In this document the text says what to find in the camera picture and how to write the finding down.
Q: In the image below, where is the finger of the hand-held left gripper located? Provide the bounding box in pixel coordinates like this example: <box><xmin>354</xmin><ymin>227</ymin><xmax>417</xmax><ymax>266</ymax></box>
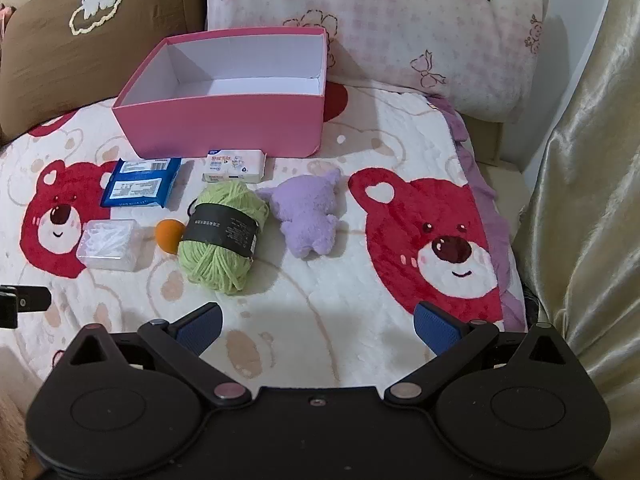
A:
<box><xmin>0</xmin><ymin>285</ymin><xmax>52</xmax><ymax>330</ymax></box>

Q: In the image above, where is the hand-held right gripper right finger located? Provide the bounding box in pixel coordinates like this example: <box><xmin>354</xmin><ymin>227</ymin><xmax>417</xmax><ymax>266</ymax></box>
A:
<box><xmin>384</xmin><ymin>301</ymin><xmax>586</xmax><ymax>407</ymax></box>

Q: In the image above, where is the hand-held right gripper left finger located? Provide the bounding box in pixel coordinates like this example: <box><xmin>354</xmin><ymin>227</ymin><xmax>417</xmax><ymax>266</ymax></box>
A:
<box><xmin>54</xmin><ymin>302</ymin><xmax>252</xmax><ymax>407</ymax></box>

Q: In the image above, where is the green yarn ball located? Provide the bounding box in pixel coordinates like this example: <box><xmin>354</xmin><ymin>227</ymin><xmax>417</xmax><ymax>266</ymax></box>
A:
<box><xmin>178</xmin><ymin>180</ymin><xmax>271</xmax><ymax>295</ymax></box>

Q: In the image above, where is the orange ball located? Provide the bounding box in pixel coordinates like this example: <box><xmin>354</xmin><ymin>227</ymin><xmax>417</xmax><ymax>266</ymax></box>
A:
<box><xmin>155</xmin><ymin>219</ymin><xmax>186</xmax><ymax>255</ymax></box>

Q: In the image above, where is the purple plush toy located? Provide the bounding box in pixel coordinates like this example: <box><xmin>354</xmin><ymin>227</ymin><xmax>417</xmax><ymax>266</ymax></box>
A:
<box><xmin>256</xmin><ymin>167</ymin><xmax>343</xmax><ymax>260</ymax></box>

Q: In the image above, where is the blue wet wipes packet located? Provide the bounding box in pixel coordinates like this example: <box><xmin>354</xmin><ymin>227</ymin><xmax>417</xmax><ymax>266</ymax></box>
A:
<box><xmin>100</xmin><ymin>157</ymin><xmax>182</xmax><ymax>209</ymax></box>

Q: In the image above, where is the white wet wipes packet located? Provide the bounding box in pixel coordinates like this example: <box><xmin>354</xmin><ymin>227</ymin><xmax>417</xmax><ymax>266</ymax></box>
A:
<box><xmin>202</xmin><ymin>149</ymin><xmax>267</xmax><ymax>184</ymax></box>

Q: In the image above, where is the pink cardboard box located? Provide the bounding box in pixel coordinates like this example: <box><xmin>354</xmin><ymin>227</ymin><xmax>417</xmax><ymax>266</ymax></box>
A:
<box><xmin>111</xmin><ymin>26</ymin><xmax>329</xmax><ymax>159</ymax></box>

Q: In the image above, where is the red bear printed blanket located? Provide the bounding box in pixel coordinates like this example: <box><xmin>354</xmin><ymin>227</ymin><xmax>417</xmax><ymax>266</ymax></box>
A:
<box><xmin>0</xmin><ymin>77</ymin><xmax>528</xmax><ymax>391</ymax></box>

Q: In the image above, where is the beige fuzzy cloth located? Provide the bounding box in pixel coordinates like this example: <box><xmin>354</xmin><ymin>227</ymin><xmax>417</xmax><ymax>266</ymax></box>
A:
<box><xmin>0</xmin><ymin>347</ymin><xmax>33</xmax><ymax>480</ymax></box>

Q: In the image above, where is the gold satin curtain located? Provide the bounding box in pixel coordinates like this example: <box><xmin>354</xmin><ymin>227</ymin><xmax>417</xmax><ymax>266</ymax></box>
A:
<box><xmin>515</xmin><ymin>0</ymin><xmax>640</xmax><ymax>401</ymax></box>

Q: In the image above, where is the brown cushion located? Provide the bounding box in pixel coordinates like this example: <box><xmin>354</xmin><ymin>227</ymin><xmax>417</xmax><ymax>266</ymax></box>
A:
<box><xmin>0</xmin><ymin>0</ymin><xmax>208</xmax><ymax>143</ymax></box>

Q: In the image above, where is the pink plaid pillow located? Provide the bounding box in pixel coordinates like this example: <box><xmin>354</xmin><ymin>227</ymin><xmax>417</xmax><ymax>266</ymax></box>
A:
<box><xmin>205</xmin><ymin>0</ymin><xmax>553</xmax><ymax>123</ymax></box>

